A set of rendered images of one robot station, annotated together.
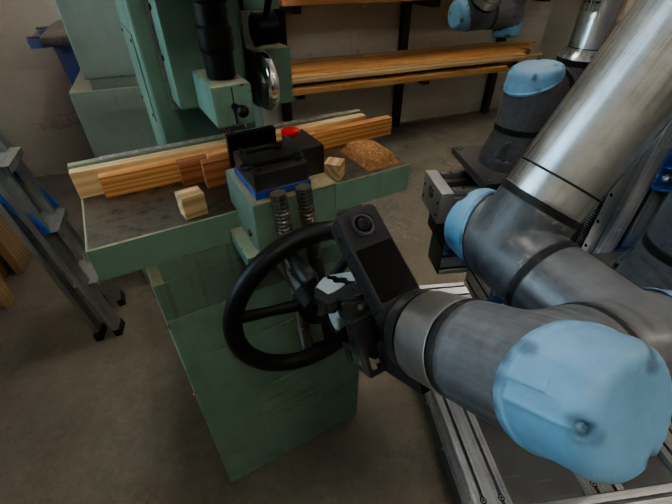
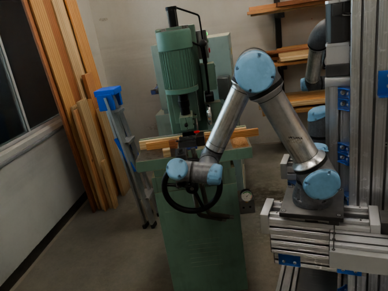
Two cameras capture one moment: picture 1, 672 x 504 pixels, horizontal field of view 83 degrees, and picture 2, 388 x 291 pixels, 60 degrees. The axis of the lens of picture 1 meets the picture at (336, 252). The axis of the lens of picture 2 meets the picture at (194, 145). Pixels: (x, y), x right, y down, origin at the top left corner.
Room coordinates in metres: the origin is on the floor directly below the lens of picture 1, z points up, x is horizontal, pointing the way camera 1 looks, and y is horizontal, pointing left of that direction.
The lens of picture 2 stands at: (-0.76, -0.78, 1.52)
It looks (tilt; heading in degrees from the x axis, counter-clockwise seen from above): 20 degrees down; 33
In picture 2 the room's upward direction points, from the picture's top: 9 degrees counter-clockwise
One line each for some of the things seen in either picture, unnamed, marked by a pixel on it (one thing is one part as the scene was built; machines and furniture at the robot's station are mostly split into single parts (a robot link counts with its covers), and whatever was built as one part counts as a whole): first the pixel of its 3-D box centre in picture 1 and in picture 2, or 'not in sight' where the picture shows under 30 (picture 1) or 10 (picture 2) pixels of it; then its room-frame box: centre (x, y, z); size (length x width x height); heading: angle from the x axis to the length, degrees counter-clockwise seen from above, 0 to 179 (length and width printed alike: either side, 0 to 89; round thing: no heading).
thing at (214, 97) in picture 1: (224, 99); (187, 121); (0.74, 0.21, 1.03); 0.14 x 0.07 x 0.09; 30
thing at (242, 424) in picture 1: (252, 312); (202, 216); (0.83, 0.26, 0.36); 0.58 x 0.45 x 0.71; 30
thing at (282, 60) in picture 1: (269, 74); (213, 111); (0.96, 0.16, 1.02); 0.09 x 0.07 x 0.12; 120
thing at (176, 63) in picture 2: not in sight; (177, 62); (0.72, 0.20, 1.35); 0.18 x 0.18 x 0.31
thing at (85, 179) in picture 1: (240, 150); (192, 138); (0.75, 0.20, 0.93); 0.60 x 0.02 x 0.05; 120
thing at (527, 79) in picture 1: (531, 94); (321, 120); (0.93, -0.46, 0.98); 0.13 x 0.12 x 0.14; 112
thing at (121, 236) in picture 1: (265, 200); (193, 156); (0.64, 0.13, 0.87); 0.61 x 0.30 x 0.06; 120
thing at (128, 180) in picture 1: (267, 150); (201, 139); (0.76, 0.14, 0.92); 0.62 x 0.02 x 0.04; 120
